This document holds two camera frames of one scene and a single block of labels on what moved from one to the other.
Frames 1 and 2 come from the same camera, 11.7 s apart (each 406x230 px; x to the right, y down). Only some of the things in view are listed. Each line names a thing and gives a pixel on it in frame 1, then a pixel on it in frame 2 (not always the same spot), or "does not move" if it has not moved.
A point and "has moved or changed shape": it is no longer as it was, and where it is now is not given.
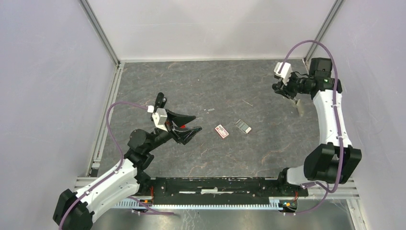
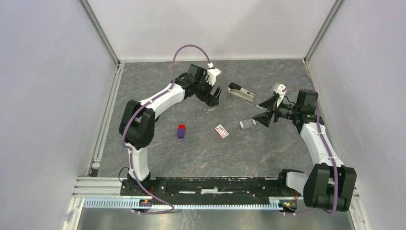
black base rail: (219, 188) does not move
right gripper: (281, 88) → (265, 118)
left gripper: (181, 135) → (211, 100)
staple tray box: (242, 126) has moved or changed shape
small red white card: (221, 131) does not move
